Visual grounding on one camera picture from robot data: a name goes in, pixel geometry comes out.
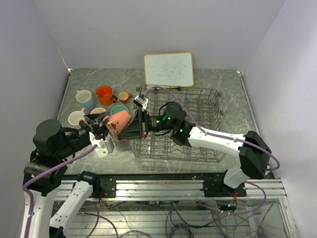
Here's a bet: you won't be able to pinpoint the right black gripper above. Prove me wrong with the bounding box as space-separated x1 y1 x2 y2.
118 109 175 140

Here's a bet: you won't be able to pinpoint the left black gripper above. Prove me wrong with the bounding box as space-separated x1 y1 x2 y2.
55 109 112 159

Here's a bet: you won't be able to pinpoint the pale pink gradient mug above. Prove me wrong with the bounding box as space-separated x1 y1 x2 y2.
90 108 108 114

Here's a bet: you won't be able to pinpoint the salmon pink mug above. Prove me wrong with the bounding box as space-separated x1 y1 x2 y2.
104 111 131 136

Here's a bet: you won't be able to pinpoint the pink faceted mug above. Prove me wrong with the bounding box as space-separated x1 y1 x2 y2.
68 108 87 129

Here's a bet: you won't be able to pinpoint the mint green cup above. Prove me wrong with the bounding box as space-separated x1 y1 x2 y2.
110 105 129 115

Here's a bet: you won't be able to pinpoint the light blue mug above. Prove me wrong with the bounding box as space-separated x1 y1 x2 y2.
75 90 95 111

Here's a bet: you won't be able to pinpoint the large orange mug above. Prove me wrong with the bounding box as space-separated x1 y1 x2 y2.
96 85 117 106

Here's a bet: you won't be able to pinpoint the small orange cup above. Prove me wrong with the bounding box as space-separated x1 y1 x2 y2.
117 91 133 104

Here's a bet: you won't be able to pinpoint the dusty pink mug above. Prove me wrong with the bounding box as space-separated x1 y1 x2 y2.
114 135 129 143

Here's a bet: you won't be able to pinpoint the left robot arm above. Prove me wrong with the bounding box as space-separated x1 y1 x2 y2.
20 112 114 238

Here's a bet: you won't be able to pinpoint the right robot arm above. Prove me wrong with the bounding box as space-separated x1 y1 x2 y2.
117 102 271 196

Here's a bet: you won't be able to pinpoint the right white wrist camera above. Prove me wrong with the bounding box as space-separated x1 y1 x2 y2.
133 95 149 110

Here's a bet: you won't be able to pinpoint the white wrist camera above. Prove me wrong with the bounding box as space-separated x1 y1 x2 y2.
89 132 114 158
133 95 149 110

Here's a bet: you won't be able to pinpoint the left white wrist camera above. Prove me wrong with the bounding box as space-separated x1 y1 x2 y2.
89 132 114 158

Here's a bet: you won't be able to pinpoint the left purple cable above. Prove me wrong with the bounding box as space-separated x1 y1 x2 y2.
22 145 118 238

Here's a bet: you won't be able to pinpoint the purple cable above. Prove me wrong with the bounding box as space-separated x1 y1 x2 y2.
142 85 280 216
22 145 118 238

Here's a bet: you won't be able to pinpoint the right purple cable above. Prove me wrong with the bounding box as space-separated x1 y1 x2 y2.
142 85 280 216

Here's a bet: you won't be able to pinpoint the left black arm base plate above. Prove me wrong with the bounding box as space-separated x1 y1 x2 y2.
92 175 116 198

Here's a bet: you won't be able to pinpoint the white whiteboard with wooden frame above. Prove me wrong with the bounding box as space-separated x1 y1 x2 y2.
144 52 194 88

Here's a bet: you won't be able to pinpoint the grey wire dish rack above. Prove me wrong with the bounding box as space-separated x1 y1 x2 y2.
132 86 225 163

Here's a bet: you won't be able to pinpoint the aluminium frame rail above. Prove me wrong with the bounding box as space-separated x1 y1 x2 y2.
26 178 288 202

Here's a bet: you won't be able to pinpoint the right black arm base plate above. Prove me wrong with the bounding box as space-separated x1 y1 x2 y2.
195 173 247 197

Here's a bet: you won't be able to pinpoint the tangled floor cables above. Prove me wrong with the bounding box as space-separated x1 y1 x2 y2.
86 199 273 238

